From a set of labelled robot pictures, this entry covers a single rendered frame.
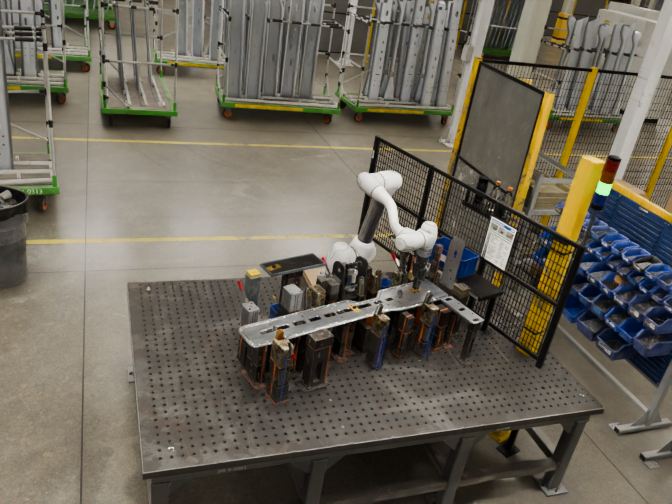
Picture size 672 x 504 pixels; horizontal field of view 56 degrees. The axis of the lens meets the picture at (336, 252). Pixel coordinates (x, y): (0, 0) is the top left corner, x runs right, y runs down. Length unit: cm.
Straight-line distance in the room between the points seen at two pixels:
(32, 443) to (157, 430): 120
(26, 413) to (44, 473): 52
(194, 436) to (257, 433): 30
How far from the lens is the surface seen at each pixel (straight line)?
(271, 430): 326
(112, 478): 401
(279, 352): 320
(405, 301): 384
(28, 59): 1050
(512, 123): 578
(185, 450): 315
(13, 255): 556
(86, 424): 433
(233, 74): 1020
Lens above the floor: 295
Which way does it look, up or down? 27 degrees down
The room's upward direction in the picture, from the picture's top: 9 degrees clockwise
